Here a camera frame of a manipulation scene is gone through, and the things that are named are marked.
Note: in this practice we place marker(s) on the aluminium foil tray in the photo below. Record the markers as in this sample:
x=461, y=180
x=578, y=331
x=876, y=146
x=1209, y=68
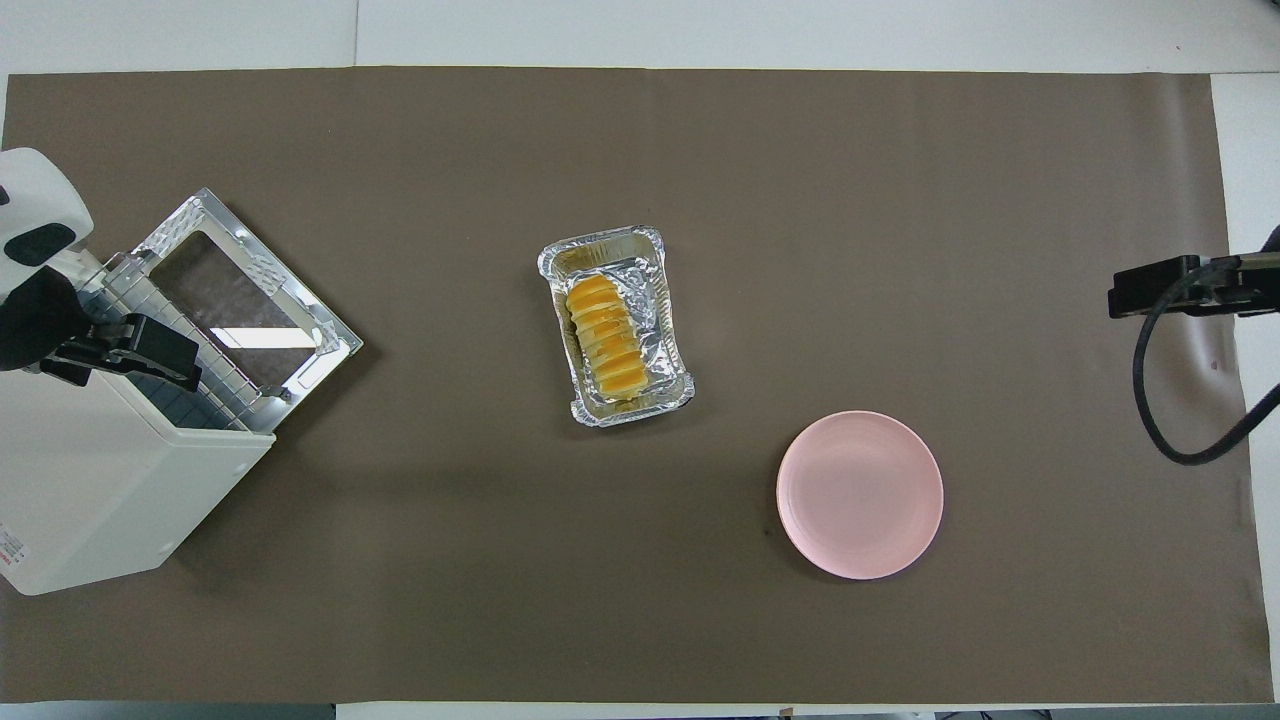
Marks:
x=655, y=310

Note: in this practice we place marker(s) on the glass oven door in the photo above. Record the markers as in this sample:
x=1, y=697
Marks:
x=230, y=290

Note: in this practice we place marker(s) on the pink round plate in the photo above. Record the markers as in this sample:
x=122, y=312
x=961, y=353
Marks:
x=860, y=495

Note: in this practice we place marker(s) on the white toaster oven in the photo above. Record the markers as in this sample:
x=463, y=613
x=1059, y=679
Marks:
x=80, y=480

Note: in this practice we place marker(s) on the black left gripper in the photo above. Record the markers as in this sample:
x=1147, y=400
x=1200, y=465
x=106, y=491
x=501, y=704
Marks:
x=35, y=320

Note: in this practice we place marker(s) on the sliced yellow bread loaf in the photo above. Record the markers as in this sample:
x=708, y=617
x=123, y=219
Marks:
x=605, y=335

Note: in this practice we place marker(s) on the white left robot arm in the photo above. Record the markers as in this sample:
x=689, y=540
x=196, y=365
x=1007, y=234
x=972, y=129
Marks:
x=40, y=190

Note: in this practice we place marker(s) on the brown paper table mat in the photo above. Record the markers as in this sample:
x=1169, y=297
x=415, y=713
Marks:
x=600, y=150

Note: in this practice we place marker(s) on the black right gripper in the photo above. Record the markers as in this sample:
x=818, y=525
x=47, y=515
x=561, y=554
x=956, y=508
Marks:
x=1250, y=282

